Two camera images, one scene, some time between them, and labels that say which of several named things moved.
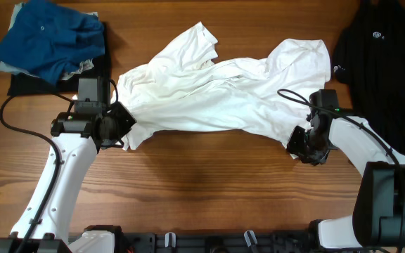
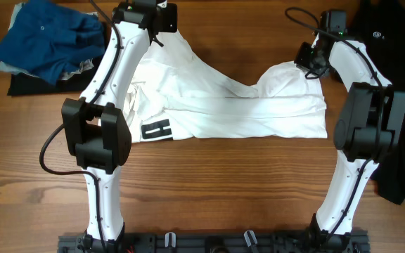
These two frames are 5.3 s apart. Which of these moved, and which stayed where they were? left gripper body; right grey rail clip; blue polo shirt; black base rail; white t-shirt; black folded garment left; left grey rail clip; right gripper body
Moved: right gripper body; left gripper body; white t-shirt
Stayed: left grey rail clip; black folded garment left; right grey rail clip; blue polo shirt; black base rail
